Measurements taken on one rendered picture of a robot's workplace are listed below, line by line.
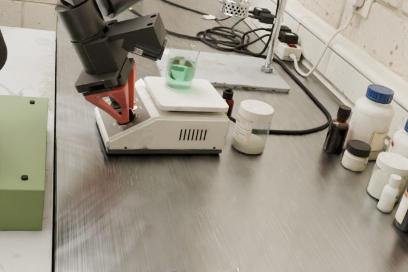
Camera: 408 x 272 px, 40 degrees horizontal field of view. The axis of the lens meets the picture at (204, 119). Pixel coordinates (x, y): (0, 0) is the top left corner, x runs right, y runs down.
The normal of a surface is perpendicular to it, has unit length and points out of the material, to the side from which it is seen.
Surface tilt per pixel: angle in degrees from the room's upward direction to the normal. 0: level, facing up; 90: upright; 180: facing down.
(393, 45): 90
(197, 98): 0
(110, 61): 103
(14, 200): 90
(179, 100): 0
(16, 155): 1
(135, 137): 90
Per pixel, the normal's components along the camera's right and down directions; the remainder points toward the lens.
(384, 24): -0.96, -0.07
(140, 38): -0.13, 0.59
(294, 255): 0.18, -0.89
